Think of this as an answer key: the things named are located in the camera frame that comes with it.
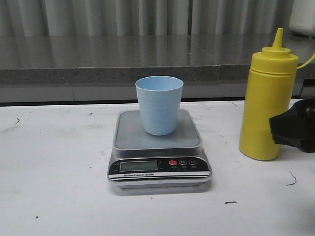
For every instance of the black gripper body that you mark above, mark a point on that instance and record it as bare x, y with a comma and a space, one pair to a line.
296, 126

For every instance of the yellow squeeze bottle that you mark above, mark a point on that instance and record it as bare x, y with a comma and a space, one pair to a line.
269, 89

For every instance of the light blue plastic cup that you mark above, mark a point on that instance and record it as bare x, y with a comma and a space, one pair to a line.
159, 100

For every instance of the silver electronic kitchen scale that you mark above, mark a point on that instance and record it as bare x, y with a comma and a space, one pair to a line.
144, 163

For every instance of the white container in background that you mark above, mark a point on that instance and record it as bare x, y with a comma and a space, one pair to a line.
302, 19

